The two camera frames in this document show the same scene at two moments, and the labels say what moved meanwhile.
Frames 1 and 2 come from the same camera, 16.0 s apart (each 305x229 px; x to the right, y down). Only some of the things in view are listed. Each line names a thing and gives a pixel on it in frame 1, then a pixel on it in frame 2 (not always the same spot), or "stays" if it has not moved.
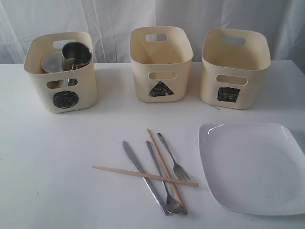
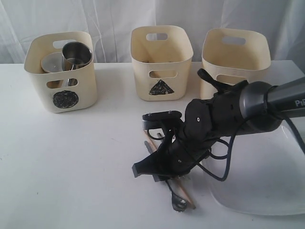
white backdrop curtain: x=110 y=23 stays
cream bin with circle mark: x=61 y=91 stays
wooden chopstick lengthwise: x=183 y=206 to x=184 y=191
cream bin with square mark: x=235 y=63 stays
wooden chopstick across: x=188 y=183 to x=155 y=74
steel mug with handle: x=75 y=55 stays
